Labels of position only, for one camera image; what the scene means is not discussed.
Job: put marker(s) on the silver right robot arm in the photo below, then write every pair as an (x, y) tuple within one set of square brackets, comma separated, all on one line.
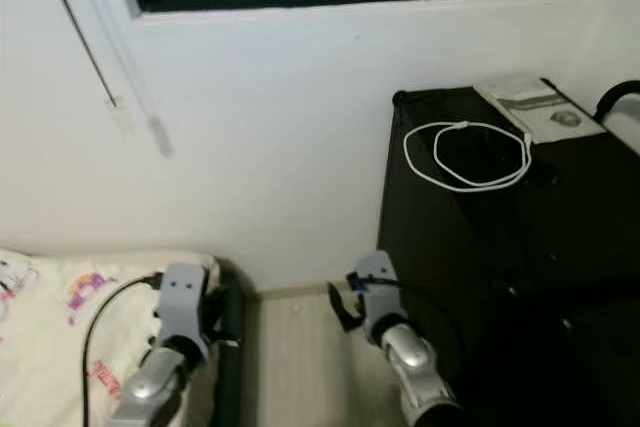
[(415, 367)]

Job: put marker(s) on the black curved tube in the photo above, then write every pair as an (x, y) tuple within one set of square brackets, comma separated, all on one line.
[(615, 95)]

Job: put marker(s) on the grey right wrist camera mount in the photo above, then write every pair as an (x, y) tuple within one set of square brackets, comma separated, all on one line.
[(375, 287)]

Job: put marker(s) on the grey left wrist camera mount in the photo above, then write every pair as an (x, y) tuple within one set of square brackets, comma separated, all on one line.
[(182, 302)]

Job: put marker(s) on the clear blind wand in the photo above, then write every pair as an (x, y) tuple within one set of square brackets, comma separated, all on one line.
[(158, 137)]

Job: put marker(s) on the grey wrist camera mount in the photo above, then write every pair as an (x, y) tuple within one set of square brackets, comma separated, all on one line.
[(182, 302), (375, 287)]

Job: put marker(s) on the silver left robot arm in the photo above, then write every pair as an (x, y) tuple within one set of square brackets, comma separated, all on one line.
[(150, 387)]

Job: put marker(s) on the black bedside cabinet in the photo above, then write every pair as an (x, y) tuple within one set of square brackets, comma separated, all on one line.
[(510, 267)]

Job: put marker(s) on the white grey booklet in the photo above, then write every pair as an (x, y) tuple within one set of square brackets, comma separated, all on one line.
[(540, 107)]

